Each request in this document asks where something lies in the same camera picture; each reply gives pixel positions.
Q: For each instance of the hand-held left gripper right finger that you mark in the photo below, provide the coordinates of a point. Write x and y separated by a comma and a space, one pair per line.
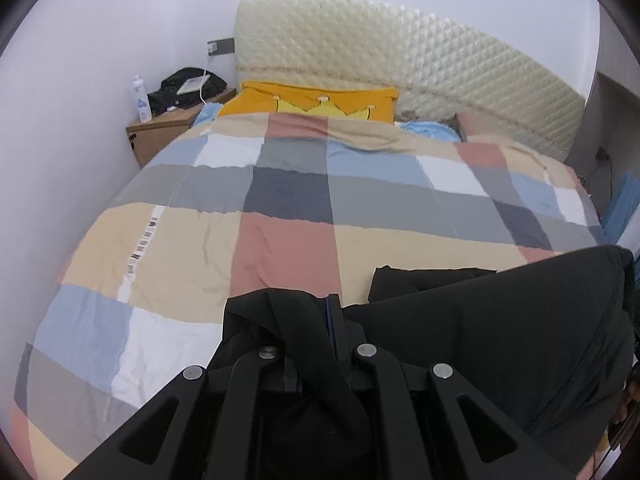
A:
350, 330

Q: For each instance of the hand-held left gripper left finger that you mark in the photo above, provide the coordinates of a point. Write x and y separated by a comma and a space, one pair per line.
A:
250, 377

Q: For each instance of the black puffer jacket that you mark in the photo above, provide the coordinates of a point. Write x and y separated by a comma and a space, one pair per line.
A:
475, 335

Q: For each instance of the checkered patchwork duvet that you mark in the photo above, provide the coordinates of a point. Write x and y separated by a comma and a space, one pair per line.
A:
280, 240

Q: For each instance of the pink pillow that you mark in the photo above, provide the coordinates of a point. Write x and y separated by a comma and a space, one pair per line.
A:
480, 125

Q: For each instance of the yellow crown pillow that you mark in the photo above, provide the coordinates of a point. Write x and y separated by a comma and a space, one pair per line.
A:
260, 102

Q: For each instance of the wooden nightstand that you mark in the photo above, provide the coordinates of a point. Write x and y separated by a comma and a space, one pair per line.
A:
155, 140

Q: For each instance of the beige quilted headboard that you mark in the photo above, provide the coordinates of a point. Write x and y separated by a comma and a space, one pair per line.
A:
400, 60

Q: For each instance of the white tablet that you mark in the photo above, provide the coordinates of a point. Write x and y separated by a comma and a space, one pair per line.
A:
194, 85

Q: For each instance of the black bag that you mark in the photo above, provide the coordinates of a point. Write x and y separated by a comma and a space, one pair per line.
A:
162, 99

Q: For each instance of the blue hanging towel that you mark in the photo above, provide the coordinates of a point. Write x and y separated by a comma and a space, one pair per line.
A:
617, 205

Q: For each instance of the white spray bottle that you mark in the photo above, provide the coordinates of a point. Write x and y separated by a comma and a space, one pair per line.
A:
142, 102

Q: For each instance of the black wall socket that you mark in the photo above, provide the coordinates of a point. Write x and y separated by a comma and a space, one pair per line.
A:
602, 153

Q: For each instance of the grey wall outlet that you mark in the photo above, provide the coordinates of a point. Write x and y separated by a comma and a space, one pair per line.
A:
221, 46

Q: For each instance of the grey wall cabinet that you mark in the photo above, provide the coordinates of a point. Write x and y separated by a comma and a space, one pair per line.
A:
615, 105

